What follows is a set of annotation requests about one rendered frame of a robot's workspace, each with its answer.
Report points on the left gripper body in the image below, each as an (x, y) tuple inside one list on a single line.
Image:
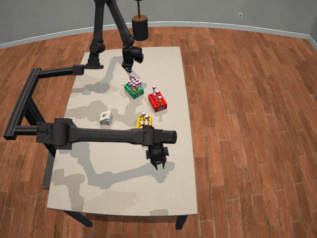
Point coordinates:
[(124, 64)]

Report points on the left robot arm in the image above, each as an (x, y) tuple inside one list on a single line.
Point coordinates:
[(97, 46)]

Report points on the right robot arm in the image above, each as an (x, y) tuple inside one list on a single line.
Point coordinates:
[(62, 134)]

